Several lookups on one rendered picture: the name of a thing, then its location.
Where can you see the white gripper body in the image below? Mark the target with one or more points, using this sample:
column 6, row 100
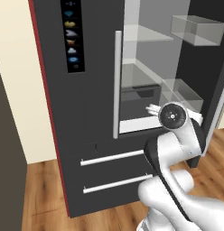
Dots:
column 153, row 110

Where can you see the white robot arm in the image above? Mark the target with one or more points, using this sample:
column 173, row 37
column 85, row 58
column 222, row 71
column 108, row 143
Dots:
column 177, row 147

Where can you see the clear door bin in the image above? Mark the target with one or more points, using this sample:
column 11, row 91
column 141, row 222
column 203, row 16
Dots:
column 180, row 93
column 201, row 38

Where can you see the dark grey fridge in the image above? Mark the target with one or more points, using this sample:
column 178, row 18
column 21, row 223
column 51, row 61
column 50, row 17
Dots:
column 128, row 136

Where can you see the glass fridge shelf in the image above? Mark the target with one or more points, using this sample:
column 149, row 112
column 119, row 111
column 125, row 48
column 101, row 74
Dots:
column 147, row 33
column 138, row 76

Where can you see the dark fridge drawer front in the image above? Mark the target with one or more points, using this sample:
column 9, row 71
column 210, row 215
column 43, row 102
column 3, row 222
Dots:
column 116, row 147
column 110, row 200

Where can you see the dark fridge door with display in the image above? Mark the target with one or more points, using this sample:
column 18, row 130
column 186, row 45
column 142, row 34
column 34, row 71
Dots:
column 95, row 90

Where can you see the dark fridge door with bins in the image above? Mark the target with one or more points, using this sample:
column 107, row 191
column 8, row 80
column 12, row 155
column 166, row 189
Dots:
column 192, row 63

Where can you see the dark crisper drawer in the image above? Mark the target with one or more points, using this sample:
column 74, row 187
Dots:
column 133, row 105

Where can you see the dark brown cabinet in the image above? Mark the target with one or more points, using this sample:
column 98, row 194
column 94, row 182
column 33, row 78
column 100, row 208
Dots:
column 8, row 156

